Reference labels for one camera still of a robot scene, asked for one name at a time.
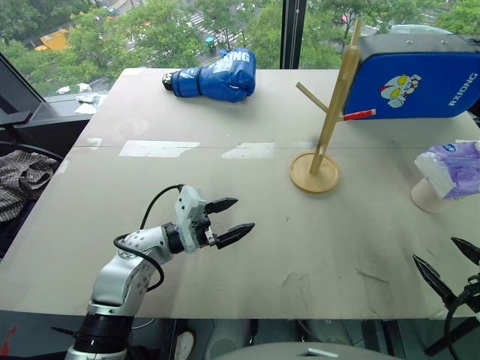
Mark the white paper cup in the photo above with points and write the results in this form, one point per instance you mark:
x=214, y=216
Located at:
x=425, y=198

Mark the black window pillar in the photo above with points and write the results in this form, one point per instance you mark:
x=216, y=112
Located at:
x=293, y=33

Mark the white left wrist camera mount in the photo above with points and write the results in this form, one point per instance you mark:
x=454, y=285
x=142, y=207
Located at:
x=186, y=213

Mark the wooden mug tree stand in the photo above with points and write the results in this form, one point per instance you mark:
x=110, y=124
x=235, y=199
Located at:
x=314, y=176

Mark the white shoe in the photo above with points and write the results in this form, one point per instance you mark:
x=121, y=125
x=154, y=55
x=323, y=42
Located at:
x=185, y=343

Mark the blue boxing glove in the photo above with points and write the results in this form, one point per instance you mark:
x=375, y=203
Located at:
x=221, y=77

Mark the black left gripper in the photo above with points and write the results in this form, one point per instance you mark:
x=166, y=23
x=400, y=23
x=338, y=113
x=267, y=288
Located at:
x=204, y=228

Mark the purple tissue pack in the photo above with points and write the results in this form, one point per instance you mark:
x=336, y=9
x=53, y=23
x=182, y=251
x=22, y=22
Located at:
x=453, y=170

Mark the blue boxing punch pad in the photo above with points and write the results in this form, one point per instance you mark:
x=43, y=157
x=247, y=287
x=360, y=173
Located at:
x=416, y=82

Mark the plaid cloth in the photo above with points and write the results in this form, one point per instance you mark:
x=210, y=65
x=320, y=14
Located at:
x=22, y=180

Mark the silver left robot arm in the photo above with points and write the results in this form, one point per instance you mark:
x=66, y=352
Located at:
x=120, y=272

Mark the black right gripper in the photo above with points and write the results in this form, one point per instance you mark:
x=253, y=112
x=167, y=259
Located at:
x=473, y=296

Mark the crumpled white paper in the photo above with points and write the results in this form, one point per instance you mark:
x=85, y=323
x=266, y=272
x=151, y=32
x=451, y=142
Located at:
x=88, y=101

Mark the white tape patch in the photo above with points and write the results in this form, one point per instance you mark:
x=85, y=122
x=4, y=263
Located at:
x=157, y=149

